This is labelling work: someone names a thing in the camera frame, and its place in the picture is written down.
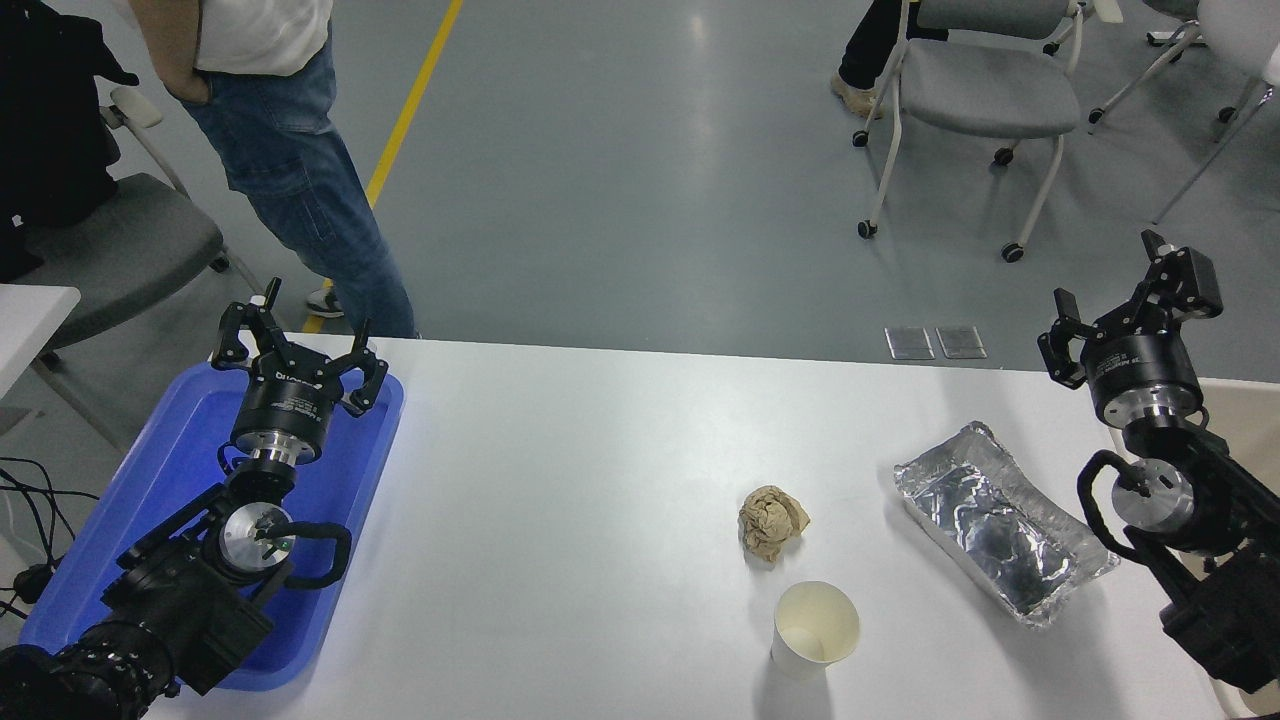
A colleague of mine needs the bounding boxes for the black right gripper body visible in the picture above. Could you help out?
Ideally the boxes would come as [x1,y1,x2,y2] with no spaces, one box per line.
[1083,318,1205,416]

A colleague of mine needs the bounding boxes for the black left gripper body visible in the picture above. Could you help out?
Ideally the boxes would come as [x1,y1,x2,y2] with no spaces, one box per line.
[234,360,347,443]

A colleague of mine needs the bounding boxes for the white paper cup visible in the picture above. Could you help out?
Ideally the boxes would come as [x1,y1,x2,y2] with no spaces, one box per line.
[770,581,861,681]

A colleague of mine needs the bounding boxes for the large pale bin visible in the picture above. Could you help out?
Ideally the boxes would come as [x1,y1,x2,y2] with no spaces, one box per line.
[1105,378,1280,720]

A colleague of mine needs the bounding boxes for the blue plastic tray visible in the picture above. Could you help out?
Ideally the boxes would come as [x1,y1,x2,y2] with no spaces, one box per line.
[20,360,406,693]

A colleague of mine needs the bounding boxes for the person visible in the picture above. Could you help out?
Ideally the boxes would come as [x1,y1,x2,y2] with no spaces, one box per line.
[830,0,951,119]
[128,0,419,339]

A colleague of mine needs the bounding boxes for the grey padded office chair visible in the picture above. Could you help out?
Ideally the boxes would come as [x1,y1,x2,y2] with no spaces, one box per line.
[0,85,269,453]

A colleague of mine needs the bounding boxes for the silver foil tray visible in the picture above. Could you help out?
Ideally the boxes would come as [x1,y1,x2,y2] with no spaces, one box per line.
[893,421,1121,629]

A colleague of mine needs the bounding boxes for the white-framed chair on castors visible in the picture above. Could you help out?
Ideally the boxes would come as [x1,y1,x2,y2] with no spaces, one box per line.
[1088,0,1206,126]

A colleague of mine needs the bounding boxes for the small white table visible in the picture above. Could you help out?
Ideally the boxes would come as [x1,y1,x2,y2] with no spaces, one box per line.
[0,285,81,401]

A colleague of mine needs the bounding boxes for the white-backed chair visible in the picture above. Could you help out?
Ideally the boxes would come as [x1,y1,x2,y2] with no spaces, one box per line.
[1150,0,1280,226]

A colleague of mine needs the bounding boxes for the grey chair on castors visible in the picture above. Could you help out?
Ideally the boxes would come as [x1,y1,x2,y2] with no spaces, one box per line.
[853,0,1089,264]

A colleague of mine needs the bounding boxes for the black jacket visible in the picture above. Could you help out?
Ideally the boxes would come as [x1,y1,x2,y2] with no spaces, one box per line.
[0,0,141,283]

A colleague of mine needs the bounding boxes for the crumpled tan paper ball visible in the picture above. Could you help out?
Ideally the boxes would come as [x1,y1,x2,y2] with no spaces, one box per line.
[738,485,811,563]

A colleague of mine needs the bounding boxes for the black floor cables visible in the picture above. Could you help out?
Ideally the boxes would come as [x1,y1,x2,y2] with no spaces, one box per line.
[0,457,101,621]

